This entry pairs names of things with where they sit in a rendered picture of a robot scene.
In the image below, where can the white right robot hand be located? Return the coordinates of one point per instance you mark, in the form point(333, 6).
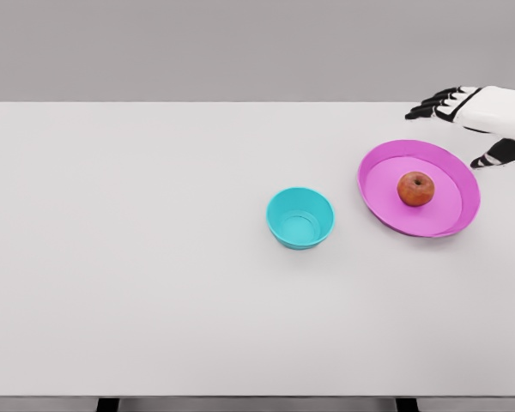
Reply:
point(495, 109)

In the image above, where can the red apple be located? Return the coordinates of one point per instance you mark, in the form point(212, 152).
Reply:
point(415, 189)

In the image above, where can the pink plate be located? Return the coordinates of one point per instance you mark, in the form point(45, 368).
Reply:
point(446, 214)

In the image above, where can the blue bowl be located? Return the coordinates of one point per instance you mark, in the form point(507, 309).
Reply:
point(300, 219)

